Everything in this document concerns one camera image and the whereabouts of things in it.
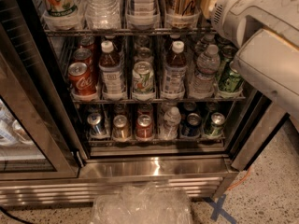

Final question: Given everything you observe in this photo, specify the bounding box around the front red coca-cola can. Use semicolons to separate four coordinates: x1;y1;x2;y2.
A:
68;63;96;96

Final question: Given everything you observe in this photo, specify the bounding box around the iced tea bottle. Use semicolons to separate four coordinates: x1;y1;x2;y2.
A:
162;41;187;94
99;40;124;94

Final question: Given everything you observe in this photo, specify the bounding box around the red coca-cola can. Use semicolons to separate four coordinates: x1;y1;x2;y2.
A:
73;48;93;70
68;63;96;96

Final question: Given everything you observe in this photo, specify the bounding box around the water bottle bottom shelf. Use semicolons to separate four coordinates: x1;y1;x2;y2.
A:
160;106;181;140

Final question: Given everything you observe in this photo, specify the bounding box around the black cable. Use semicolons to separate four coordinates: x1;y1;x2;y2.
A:
0;206;32;224

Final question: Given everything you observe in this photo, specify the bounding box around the right open fridge door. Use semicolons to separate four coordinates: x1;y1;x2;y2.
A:
232;103;289;171

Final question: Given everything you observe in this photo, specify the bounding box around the water bottle middle shelf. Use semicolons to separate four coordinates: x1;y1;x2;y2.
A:
191;45;221;93

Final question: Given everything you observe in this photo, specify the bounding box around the left iced tea bottle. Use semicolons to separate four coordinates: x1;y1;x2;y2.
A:
99;40;124;94

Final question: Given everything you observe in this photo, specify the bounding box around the blue tape cross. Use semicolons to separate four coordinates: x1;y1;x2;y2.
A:
204;194;237;224

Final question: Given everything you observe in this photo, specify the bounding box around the clear plastic bag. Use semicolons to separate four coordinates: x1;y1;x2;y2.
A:
89;183;193;224

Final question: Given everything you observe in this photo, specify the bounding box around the front green soda can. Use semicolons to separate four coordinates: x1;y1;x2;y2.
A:
218;62;243;93

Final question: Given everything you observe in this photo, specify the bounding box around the green soda can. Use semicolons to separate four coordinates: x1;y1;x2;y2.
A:
216;45;237;80
218;62;243;93

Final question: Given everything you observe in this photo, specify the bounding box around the wire shelf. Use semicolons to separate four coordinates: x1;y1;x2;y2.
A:
38;27;216;37
73;93;246;104

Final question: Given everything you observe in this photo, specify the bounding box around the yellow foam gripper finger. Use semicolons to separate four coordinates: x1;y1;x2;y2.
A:
200;0;218;20

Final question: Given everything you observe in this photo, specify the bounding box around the right iced tea bottle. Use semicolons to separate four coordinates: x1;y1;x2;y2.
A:
162;41;187;94

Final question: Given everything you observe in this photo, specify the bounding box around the top wire shelf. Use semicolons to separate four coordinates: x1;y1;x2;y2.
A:
38;27;216;37

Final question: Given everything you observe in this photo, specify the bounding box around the orange cable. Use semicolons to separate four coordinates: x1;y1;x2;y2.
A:
226;166;252;192

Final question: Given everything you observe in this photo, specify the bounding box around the left glass fridge door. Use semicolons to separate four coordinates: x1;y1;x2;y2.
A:
0;30;78;182

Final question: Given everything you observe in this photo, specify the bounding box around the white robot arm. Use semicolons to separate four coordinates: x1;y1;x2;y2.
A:
200;0;299;119

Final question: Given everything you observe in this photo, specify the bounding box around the white labelled bottle top shelf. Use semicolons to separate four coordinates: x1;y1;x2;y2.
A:
128;0;159;21

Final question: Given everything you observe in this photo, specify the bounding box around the stainless steel display fridge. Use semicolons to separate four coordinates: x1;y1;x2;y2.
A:
0;0;299;207

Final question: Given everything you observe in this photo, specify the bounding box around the gold can bottom shelf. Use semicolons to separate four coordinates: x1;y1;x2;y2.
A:
112;115;130;139

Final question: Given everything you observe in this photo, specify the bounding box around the clear water bottle top shelf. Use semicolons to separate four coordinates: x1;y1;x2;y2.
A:
85;0;121;30

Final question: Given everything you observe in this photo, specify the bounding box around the middle wire shelf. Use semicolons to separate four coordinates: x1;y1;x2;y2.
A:
73;93;246;104

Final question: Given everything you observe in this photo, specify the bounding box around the diet 7up can middle shelf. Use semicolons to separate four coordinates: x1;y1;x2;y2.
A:
133;61;154;93

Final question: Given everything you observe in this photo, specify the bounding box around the blue can bottom left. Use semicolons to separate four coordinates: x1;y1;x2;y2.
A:
87;113;107;135

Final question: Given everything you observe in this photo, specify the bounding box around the green can bottom shelf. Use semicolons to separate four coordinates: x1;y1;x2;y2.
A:
204;112;225;137

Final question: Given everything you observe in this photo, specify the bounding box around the dark blue can bottom shelf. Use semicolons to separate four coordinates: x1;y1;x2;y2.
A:
181;113;202;137

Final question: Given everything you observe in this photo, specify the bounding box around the red can bottom shelf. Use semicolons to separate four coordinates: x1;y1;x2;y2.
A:
136;115;152;138

